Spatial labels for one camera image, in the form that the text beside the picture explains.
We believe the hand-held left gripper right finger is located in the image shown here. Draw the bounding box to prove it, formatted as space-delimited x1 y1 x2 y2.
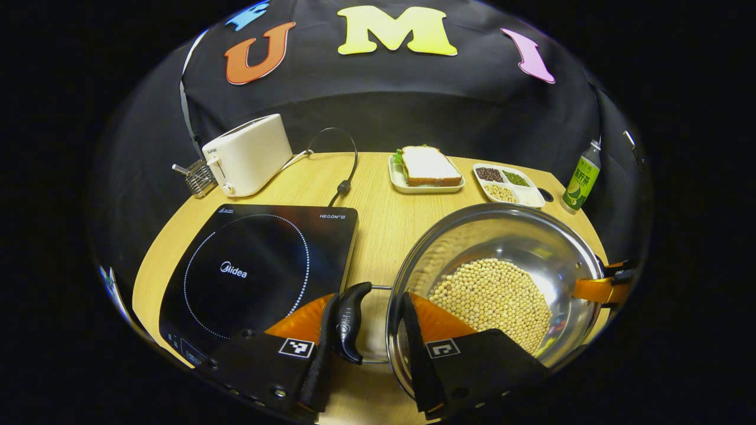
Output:
402 292 550 421

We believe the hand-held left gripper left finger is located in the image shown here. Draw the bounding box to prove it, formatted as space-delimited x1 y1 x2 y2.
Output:
207 293 340 421

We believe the stainless steel pot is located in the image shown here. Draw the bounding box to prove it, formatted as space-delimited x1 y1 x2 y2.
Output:
333 202 609 402

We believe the pile of soybeans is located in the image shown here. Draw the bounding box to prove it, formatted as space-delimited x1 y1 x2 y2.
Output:
428 258 553 355

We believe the black induction cooktop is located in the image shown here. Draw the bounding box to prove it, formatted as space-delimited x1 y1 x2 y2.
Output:
158 204 359 370

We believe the green drink bottle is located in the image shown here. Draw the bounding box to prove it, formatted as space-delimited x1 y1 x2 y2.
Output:
562 140 602 214

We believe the white divided bean dish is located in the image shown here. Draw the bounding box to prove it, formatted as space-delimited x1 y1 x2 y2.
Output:
472 163 546 208

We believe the white rectangular plate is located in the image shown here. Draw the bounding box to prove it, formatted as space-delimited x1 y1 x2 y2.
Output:
388 153 466 195

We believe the sandwich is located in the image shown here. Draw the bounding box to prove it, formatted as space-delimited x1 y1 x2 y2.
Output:
395 145 463 188

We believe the white toaster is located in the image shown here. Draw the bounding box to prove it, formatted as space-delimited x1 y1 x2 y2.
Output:
201 113 294 198

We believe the black power cable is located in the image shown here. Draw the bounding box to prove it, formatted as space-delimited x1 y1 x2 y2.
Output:
307 127 359 207

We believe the white toaster cable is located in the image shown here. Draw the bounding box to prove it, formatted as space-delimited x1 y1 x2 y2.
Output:
281 149 315 173

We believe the metal wire rack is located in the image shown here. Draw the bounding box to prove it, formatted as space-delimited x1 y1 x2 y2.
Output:
172 158 217 198

